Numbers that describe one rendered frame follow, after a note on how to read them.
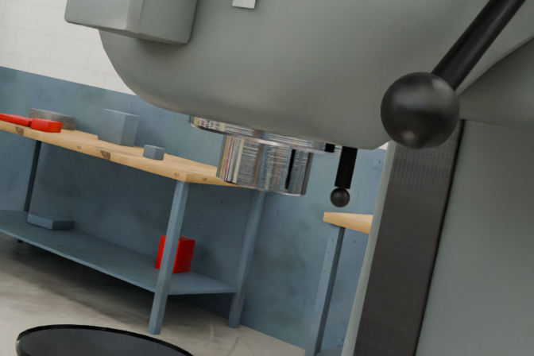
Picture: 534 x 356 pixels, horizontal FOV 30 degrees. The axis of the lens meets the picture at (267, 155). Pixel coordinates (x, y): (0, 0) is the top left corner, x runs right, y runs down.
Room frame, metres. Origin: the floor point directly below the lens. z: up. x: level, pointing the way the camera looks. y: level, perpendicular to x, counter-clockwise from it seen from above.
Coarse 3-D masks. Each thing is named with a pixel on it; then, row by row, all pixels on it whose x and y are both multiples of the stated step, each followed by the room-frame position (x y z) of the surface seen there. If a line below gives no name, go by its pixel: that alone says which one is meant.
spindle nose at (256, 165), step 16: (224, 144) 0.50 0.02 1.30; (240, 144) 0.49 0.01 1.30; (256, 144) 0.49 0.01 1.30; (224, 160) 0.50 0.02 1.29; (240, 160) 0.49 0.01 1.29; (256, 160) 0.49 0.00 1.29; (272, 160) 0.49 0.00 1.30; (288, 160) 0.49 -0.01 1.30; (304, 160) 0.50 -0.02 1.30; (224, 176) 0.50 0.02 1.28; (240, 176) 0.49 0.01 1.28; (256, 176) 0.49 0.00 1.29; (272, 176) 0.49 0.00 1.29; (288, 176) 0.49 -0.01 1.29; (304, 176) 0.50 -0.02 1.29; (288, 192) 0.49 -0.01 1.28; (304, 192) 0.51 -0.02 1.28
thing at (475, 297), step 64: (512, 128) 0.83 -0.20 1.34; (384, 192) 0.90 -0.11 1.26; (448, 192) 0.86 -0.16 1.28; (512, 192) 0.82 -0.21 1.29; (384, 256) 0.88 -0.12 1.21; (448, 256) 0.85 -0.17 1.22; (512, 256) 0.82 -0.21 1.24; (384, 320) 0.88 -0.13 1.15; (448, 320) 0.84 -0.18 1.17; (512, 320) 0.81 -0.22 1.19
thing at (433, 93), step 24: (504, 0) 0.41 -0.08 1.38; (480, 24) 0.40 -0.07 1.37; (504, 24) 0.41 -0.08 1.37; (456, 48) 0.39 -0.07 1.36; (480, 48) 0.40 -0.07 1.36; (432, 72) 0.39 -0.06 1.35; (456, 72) 0.39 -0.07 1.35; (384, 96) 0.38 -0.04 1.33; (408, 96) 0.37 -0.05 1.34; (432, 96) 0.37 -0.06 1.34; (456, 96) 0.38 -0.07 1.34; (384, 120) 0.38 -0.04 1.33; (408, 120) 0.37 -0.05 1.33; (432, 120) 0.37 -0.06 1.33; (456, 120) 0.37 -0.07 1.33; (408, 144) 0.37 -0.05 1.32; (432, 144) 0.37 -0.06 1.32
